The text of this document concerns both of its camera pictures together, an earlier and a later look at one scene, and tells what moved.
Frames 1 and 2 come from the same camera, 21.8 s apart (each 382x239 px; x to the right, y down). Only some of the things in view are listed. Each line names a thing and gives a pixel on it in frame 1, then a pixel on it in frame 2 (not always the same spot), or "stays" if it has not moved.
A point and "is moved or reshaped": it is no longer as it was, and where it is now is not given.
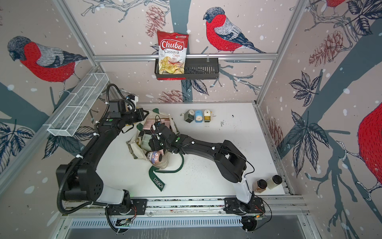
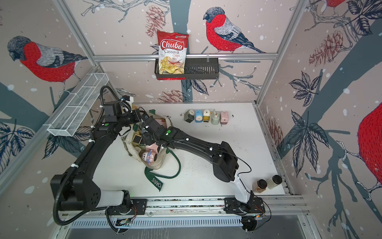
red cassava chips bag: [172, 49] stays
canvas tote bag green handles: [139, 144] is moved or reshaped
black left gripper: [141, 117] stays
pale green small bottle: [144, 145] is moved or reshaped
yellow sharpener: [207, 116] stays
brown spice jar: [259, 186] stays
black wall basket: [195, 68] stays
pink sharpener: [148, 124] is moved or reshaped
